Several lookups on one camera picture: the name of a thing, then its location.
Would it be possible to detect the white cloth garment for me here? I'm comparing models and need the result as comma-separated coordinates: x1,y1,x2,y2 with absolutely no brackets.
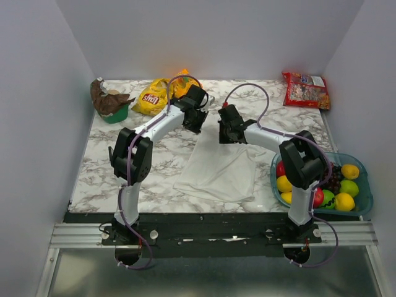
173,121,264,203

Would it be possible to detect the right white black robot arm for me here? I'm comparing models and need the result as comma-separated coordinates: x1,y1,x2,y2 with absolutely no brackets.
218,105,330,243

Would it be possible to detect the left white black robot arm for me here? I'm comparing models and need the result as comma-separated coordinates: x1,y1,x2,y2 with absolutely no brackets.
109,85,213,244

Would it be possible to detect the black brooch display box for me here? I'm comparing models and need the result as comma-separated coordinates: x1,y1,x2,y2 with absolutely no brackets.
108,146,113,162

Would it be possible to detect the orange snack bag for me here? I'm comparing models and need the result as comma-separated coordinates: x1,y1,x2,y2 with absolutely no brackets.
170,69,202,98

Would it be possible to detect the yellow chips bag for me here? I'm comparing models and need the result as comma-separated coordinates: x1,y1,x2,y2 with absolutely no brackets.
132,78,169,116

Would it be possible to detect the red dragon fruit toy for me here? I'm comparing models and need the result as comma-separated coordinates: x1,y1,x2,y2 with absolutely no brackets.
276,160,285,177

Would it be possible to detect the red snack bag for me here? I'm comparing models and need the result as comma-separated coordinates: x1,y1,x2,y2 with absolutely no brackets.
282,72,331,110

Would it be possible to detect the yellow fruit front left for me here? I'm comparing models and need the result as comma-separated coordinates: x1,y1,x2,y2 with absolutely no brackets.
277,175,292,193

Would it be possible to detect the green bowl with brown paper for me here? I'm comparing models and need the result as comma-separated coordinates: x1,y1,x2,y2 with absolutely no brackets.
90,77,135,124

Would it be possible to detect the yellow lemon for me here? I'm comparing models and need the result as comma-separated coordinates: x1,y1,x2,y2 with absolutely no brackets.
280,192,292,204
335,192,355,212
341,164,360,180

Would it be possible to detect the red apple toy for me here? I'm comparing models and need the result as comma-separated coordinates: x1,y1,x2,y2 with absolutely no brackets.
313,188,324,208

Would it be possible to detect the dark purple grape bunch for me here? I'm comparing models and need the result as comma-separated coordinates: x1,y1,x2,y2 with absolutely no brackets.
321,162,343,195

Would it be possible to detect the green fruit with black squiggle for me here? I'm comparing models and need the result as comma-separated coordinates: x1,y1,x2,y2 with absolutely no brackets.
319,189,335,209

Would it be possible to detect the yellow lemon back right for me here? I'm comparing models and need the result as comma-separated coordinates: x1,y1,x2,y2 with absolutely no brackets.
341,164,360,180

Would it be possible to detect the green lime toy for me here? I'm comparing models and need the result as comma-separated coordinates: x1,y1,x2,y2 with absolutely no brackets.
340,179,359,198

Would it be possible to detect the yellow lemon front right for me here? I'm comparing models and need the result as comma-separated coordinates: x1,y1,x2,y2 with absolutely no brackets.
335,192,355,212

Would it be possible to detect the teal plastic fruit basket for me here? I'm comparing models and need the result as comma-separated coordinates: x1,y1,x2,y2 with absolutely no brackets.
270,150,374,217

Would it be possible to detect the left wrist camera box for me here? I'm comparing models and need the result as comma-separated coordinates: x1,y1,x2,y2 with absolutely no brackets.
206,95,215,111

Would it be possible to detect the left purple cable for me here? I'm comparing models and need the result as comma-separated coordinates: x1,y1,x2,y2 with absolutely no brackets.
116,75,204,270

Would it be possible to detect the aluminium frame profile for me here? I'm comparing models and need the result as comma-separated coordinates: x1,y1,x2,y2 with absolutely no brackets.
37,218,393,296

